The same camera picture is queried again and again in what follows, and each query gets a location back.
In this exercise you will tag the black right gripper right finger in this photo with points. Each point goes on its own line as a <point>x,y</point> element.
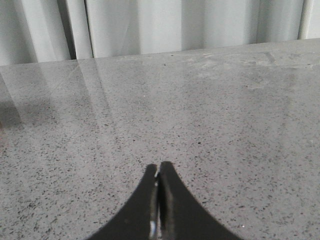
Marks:
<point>181,216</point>

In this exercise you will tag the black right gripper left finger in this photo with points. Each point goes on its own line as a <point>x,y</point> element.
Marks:
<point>138,218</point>

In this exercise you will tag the pale green curtain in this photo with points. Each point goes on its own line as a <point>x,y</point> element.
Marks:
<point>34,31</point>

